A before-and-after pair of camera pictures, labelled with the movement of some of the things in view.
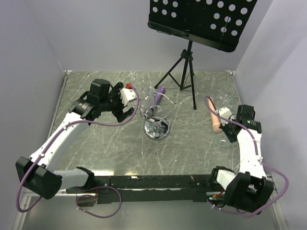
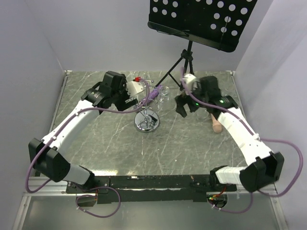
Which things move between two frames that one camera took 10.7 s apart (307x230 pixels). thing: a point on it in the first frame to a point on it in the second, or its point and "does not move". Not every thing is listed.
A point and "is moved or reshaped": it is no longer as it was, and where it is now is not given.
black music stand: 219,24 does not move
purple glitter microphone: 159,92 to 154,93
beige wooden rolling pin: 217,126 does not move
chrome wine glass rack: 155,108 is moved or reshaped
